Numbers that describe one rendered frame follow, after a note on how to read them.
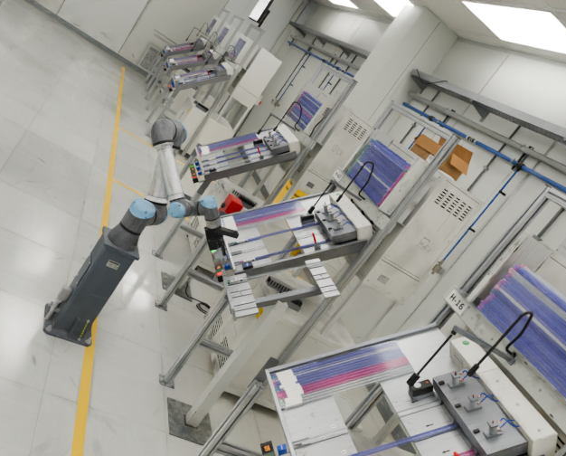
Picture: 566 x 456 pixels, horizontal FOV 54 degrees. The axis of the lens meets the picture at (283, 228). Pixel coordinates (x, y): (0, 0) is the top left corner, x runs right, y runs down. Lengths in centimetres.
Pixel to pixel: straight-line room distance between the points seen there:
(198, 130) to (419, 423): 590
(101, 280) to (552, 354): 198
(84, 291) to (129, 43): 877
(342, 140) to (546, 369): 275
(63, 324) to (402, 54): 449
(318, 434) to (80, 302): 145
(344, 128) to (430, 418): 272
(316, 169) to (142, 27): 746
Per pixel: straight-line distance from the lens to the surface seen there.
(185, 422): 295
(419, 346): 225
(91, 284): 285
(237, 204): 374
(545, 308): 201
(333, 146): 426
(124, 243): 275
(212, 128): 741
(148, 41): 1129
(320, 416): 201
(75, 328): 300
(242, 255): 297
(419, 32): 625
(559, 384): 189
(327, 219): 304
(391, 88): 623
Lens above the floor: 168
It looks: 13 degrees down
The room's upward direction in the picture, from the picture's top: 36 degrees clockwise
